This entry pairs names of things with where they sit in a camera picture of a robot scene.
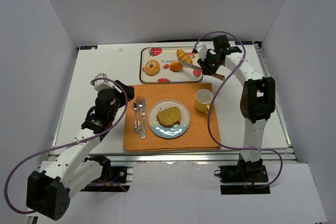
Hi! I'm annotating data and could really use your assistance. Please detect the metal serving tongs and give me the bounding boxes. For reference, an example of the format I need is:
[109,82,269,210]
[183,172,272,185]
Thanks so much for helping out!
[178,60,225,81]

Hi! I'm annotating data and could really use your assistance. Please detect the glossy orange bun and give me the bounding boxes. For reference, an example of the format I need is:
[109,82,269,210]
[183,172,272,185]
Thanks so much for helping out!
[170,61,183,72]

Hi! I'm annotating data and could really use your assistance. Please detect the sliced loaf cake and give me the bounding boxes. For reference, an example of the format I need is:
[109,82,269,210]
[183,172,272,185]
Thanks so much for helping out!
[156,106,181,127]

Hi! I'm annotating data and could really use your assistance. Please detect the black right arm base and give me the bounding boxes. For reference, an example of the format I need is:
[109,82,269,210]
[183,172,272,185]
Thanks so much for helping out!
[214,165,270,195]

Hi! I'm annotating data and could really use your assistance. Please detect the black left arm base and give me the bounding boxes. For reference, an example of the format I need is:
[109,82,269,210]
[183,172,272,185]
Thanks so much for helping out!
[81,155,133,193]

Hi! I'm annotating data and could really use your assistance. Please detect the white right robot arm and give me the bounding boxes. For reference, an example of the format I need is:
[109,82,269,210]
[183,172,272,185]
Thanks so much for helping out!
[193,34,275,176]

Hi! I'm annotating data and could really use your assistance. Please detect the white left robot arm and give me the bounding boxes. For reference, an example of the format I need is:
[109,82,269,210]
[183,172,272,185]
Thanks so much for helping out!
[26,78,134,221]

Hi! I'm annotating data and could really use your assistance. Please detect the striped bread roll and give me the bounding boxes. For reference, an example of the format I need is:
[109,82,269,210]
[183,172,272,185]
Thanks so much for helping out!
[176,50,193,64]

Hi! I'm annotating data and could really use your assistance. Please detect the silver spoon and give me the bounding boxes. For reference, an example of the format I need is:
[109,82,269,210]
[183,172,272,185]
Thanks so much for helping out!
[133,101,138,133]

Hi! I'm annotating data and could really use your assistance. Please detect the right corner label sticker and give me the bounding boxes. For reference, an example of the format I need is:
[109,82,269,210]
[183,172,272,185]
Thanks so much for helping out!
[235,41,254,45]

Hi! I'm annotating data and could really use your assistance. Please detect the corner label sticker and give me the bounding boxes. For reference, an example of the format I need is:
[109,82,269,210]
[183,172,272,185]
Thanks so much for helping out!
[235,41,254,45]
[79,45,98,50]

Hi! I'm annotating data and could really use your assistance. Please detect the yellow mug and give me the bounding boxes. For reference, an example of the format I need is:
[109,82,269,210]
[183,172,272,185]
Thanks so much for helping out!
[195,89,213,113]

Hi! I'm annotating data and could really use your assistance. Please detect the silver fork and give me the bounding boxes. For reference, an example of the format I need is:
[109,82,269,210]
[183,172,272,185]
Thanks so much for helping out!
[136,96,142,135]

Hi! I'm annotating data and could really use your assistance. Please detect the silver table knife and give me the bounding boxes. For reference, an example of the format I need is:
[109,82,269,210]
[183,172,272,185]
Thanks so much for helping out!
[141,97,146,139]

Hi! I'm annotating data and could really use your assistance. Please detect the orange cloth placemat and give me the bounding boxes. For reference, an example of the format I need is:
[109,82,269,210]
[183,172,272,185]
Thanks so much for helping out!
[123,82,220,152]

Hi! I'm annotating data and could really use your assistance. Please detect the sugared donut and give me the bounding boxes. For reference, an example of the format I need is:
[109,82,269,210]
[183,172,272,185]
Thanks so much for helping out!
[143,60,160,76]

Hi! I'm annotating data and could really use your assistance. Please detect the white strawberry tray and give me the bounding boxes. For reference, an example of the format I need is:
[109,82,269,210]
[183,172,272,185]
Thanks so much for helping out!
[139,47,203,83]

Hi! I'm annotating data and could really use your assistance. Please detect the left corner label sticker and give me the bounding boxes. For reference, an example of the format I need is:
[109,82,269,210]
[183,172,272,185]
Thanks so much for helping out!
[79,45,98,50]

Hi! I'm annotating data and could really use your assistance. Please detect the white blue ceramic plate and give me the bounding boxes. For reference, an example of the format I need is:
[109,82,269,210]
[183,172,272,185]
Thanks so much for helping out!
[148,100,191,139]

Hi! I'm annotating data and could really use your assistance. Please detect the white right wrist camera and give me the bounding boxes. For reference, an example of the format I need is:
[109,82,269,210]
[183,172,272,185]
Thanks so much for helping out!
[192,43,208,60]

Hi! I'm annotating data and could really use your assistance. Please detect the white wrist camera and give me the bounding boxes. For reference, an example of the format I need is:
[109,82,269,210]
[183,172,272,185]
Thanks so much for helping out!
[90,73,113,92]
[192,43,208,60]

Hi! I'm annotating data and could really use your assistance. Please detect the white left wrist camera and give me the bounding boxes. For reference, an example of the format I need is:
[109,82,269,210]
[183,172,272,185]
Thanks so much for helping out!
[90,73,113,92]

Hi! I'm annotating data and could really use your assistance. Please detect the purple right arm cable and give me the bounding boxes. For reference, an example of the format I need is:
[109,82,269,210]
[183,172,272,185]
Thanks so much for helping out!
[194,31,284,188]

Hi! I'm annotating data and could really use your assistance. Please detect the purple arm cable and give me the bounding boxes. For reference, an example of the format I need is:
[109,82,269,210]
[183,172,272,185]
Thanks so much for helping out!
[194,31,284,188]
[4,78,129,214]

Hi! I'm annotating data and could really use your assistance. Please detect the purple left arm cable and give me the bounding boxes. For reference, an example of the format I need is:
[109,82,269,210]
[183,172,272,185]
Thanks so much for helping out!
[4,78,129,214]

